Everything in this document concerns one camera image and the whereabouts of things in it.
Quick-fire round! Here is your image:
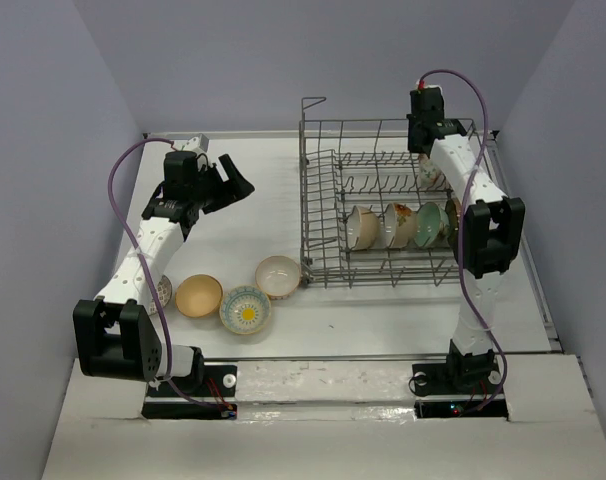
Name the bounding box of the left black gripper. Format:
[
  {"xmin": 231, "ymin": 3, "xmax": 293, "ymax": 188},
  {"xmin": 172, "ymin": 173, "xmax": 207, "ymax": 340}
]
[{"xmin": 189, "ymin": 155, "xmax": 254, "ymax": 214}]

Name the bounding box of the leaf and flower pattern bowl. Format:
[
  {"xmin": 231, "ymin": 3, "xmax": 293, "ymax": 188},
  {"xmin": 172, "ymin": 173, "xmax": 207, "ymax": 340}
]
[{"xmin": 418, "ymin": 154, "xmax": 450, "ymax": 191}]

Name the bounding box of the white bowl with patterned outside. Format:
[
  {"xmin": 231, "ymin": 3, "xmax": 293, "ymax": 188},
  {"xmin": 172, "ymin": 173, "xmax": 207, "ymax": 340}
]
[{"xmin": 255, "ymin": 255, "xmax": 301, "ymax": 300}]

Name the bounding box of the brown glazed bowl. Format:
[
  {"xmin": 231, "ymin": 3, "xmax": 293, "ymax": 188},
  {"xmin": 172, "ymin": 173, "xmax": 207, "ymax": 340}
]
[{"xmin": 445, "ymin": 198, "xmax": 462, "ymax": 249}]

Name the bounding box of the mint green bowl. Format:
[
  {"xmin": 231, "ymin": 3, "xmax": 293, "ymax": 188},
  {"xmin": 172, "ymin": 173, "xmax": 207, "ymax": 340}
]
[{"xmin": 414, "ymin": 202, "xmax": 450, "ymax": 249}]

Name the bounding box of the plain white bowl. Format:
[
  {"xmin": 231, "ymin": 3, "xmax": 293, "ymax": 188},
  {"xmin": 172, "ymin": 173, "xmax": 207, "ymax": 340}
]
[{"xmin": 383, "ymin": 202, "xmax": 418, "ymax": 249}]

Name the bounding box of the teal bowl with yellow centre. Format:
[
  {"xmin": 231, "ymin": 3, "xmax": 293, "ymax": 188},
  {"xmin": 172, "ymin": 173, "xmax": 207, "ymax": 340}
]
[{"xmin": 219, "ymin": 285, "xmax": 272, "ymax": 335}]

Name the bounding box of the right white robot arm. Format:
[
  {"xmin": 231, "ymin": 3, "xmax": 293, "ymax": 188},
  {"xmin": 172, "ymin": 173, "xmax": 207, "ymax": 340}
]
[{"xmin": 408, "ymin": 84, "xmax": 526, "ymax": 397}]

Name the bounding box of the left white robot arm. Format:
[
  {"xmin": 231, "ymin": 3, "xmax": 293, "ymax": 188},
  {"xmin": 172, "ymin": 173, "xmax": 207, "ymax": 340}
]
[{"xmin": 73, "ymin": 151, "xmax": 255, "ymax": 395}]

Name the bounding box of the small patterned bowl under arm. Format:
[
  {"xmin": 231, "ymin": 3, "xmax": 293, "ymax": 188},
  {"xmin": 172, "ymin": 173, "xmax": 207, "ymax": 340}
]
[{"xmin": 147, "ymin": 275, "xmax": 173, "ymax": 315}]

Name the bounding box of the tan orange bowl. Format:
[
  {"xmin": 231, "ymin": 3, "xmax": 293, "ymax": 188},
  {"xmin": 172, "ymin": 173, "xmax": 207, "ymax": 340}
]
[{"xmin": 175, "ymin": 274, "xmax": 223, "ymax": 318}]

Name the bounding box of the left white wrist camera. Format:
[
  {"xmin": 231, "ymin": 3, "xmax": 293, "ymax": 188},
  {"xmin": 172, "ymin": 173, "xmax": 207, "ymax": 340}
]
[{"xmin": 171, "ymin": 133, "xmax": 209, "ymax": 155}]

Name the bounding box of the grey wire dish rack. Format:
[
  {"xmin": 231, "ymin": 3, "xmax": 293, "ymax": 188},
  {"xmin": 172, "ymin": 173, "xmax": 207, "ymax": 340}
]
[{"xmin": 299, "ymin": 97, "xmax": 458, "ymax": 288}]

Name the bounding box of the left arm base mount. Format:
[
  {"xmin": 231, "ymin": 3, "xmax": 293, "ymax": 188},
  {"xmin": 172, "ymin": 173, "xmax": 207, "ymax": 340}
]
[{"xmin": 141, "ymin": 347, "xmax": 238, "ymax": 420}]

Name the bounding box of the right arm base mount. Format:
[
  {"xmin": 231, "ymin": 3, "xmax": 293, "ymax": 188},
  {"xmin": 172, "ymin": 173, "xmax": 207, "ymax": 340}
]
[{"xmin": 408, "ymin": 361, "xmax": 509, "ymax": 420}]

